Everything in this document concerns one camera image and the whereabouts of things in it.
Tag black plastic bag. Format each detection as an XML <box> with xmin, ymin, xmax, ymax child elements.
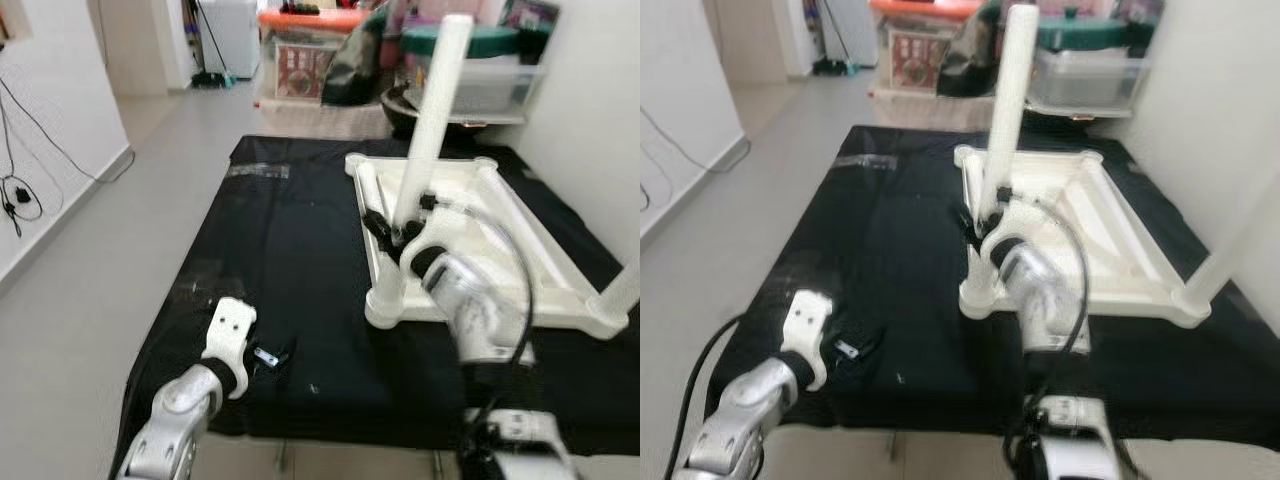
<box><xmin>320</xmin><ymin>5</ymin><xmax>396</xmax><ymax>106</ymax></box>
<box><xmin>940</xmin><ymin>0</ymin><xmax>1006</xmax><ymax>98</ymax></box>

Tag white plastic children table top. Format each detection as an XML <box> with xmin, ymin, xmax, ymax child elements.
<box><xmin>953</xmin><ymin>145</ymin><xmax>1211</xmax><ymax>329</ymax></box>
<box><xmin>345</xmin><ymin>153</ymin><xmax>636</xmax><ymax>341</ymax></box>

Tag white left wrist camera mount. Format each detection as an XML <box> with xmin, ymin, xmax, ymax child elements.
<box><xmin>203</xmin><ymin>297</ymin><xmax>258</xmax><ymax>399</ymax></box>
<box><xmin>780</xmin><ymin>290</ymin><xmax>836</xmax><ymax>391</ymax></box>

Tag storage box with orange lid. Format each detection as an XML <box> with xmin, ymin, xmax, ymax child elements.
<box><xmin>870</xmin><ymin>0</ymin><xmax>981</xmax><ymax>96</ymax></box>
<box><xmin>258</xmin><ymin>5</ymin><xmax>366</xmax><ymax>106</ymax></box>

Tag black floor mop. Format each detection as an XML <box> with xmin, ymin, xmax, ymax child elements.
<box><xmin>190</xmin><ymin>0</ymin><xmax>236</xmax><ymax>89</ymax></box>
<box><xmin>812</xmin><ymin>0</ymin><xmax>859</xmax><ymax>79</ymax></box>

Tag beige low platform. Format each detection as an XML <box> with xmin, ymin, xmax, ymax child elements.
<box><xmin>255</xmin><ymin>98</ymin><xmax>391</xmax><ymax>139</ymax></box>
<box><xmin>870</xmin><ymin>88</ymin><xmax>996</xmax><ymax>131</ymax></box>

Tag black wall cable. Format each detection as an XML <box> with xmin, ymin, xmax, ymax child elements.
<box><xmin>640</xmin><ymin>105</ymin><xmax>751</xmax><ymax>211</ymax></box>
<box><xmin>0</xmin><ymin>75</ymin><xmax>136</xmax><ymax>241</ymax></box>

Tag clear tape patch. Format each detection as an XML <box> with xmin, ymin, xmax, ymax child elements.
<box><xmin>175</xmin><ymin>270</ymin><xmax>221</xmax><ymax>303</ymax></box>

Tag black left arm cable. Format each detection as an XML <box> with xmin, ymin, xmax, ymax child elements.
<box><xmin>665</xmin><ymin>315</ymin><xmax>746</xmax><ymax>480</ymax></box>

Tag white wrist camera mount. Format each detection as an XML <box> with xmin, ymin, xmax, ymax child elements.
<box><xmin>780</xmin><ymin>290</ymin><xmax>836</xmax><ymax>391</ymax></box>
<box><xmin>398</xmin><ymin>195</ymin><xmax>451</xmax><ymax>266</ymax></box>
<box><xmin>203</xmin><ymin>297</ymin><xmax>258</xmax><ymax>399</ymax></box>
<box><xmin>978</xmin><ymin>190</ymin><xmax>1036</xmax><ymax>261</ymax></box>

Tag clear plastic storage box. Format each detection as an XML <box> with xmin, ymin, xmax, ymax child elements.
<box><xmin>410</xmin><ymin>55</ymin><xmax>546</xmax><ymax>116</ymax></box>
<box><xmin>1028</xmin><ymin>48</ymin><xmax>1151</xmax><ymax>109</ymax></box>

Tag black tablecloth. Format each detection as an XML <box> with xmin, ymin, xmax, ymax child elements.
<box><xmin>120</xmin><ymin>135</ymin><xmax>640</xmax><ymax>456</ymax></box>
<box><xmin>705</xmin><ymin>125</ymin><xmax>1280</xmax><ymax>441</ymax></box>

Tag white appliance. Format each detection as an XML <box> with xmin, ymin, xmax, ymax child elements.
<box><xmin>195</xmin><ymin>0</ymin><xmax>263</xmax><ymax>81</ymax></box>
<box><xmin>815</xmin><ymin>0</ymin><xmax>871</xmax><ymax>71</ymax></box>

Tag black wok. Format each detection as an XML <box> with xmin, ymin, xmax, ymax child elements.
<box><xmin>380</xmin><ymin>85</ymin><xmax>471</xmax><ymax>136</ymax></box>

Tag green pot lid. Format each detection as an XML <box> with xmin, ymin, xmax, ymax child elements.
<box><xmin>1035</xmin><ymin>15</ymin><xmax>1131</xmax><ymax>51</ymax></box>
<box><xmin>402</xmin><ymin>25</ymin><xmax>521</xmax><ymax>59</ymax></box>

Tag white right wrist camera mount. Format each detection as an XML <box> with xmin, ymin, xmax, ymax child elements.
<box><xmin>978</xmin><ymin>190</ymin><xmax>1036</xmax><ymax>261</ymax></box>
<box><xmin>398</xmin><ymin>195</ymin><xmax>451</xmax><ymax>266</ymax></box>

